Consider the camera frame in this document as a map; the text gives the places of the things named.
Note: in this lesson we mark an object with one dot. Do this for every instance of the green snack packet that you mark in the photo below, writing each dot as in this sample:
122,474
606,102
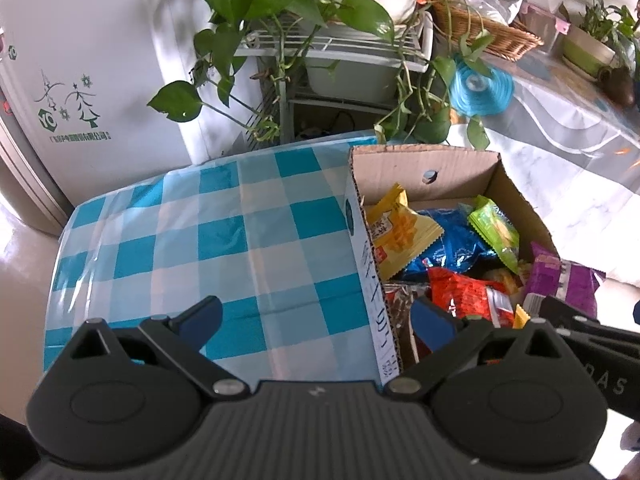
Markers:
495,225

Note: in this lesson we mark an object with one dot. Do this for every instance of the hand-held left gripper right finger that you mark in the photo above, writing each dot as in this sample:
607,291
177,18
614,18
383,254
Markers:
434,321

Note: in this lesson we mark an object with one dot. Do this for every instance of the blue checked tablecloth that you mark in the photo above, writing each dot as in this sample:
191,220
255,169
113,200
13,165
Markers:
200,220

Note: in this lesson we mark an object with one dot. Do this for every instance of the wicker basket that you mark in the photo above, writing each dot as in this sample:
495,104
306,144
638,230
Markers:
500,40

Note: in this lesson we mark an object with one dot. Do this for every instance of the green ceramic pot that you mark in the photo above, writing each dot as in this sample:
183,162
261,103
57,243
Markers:
587,52

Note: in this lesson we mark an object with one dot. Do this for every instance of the brown speckled snack packet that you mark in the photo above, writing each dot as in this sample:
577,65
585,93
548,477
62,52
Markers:
400,315

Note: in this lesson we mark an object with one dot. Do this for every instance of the purple snack packet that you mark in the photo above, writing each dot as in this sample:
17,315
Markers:
565,275

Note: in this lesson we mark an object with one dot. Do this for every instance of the brown ornament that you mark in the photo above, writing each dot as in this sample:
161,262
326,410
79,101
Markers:
620,87

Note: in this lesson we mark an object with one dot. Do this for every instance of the cardboard box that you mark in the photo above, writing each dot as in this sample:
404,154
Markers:
450,165

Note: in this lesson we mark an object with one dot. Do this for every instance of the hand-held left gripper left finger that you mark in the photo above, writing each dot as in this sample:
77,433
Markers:
200,318

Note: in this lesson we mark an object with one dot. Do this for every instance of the white refrigerator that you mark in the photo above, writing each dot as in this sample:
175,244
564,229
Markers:
100,35

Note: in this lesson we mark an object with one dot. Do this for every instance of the blue snack packet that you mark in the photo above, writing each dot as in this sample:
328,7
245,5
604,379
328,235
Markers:
450,250

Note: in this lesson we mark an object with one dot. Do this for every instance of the small green potted plant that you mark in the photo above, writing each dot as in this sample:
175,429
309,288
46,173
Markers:
607,15

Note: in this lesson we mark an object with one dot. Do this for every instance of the red snack packet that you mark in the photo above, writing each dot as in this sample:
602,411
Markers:
465,292

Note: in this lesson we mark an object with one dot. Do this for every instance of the white metal rack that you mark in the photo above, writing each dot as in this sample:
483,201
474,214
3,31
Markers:
320,45

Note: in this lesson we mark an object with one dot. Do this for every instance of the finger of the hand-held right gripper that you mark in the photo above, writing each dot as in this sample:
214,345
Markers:
557,312

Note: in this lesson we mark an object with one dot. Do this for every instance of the white rectangular planter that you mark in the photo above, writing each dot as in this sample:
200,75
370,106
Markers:
350,80

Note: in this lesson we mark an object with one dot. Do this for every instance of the grey white table cloth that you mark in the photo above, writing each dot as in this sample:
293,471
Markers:
575,160

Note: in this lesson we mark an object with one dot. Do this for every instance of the yellow lattice snack packet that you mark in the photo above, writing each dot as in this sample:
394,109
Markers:
400,230

